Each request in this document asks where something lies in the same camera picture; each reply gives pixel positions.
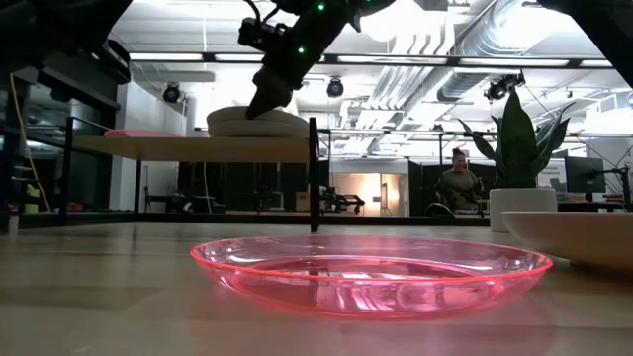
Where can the black ceiling spotlight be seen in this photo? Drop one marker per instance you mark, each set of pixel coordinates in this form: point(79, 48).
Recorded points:
point(171, 93)
point(502, 88)
point(335, 88)

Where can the black metal table frame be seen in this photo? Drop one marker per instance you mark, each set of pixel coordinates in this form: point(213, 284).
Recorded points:
point(395, 221)

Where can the green leafy plant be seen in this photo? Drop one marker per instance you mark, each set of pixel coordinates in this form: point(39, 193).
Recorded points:
point(516, 148)

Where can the dark computer monitor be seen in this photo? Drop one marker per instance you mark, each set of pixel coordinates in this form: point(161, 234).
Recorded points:
point(585, 174)

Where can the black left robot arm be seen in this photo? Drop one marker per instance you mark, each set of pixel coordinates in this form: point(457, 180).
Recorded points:
point(29, 29)

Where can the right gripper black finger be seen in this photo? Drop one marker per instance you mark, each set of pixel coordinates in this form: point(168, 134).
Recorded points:
point(279, 86)
point(259, 106)

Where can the brown cardboard box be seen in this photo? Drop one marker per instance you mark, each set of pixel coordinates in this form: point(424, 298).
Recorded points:
point(302, 202)

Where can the pink transparent plastic plate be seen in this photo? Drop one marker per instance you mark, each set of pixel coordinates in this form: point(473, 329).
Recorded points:
point(141, 133)
point(371, 282)

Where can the small light blue plate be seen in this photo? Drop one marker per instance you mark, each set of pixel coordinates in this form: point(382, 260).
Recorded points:
point(232, 116)

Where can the wooden shelf with black legs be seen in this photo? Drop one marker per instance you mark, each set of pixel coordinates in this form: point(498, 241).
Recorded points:
point(198, 148)

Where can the white plant pot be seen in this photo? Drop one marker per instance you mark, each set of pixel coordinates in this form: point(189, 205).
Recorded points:
point(519, 207)

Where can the orange black wheeled cart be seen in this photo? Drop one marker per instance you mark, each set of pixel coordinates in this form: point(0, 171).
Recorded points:
point(341, 202)

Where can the beige plate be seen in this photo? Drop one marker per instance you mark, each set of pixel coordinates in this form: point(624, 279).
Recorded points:
point(578, 237)

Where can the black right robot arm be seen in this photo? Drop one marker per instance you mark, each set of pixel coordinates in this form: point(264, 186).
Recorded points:
point(603, 29)

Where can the person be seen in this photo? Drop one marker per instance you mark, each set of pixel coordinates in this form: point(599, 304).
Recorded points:
point(460, 185)

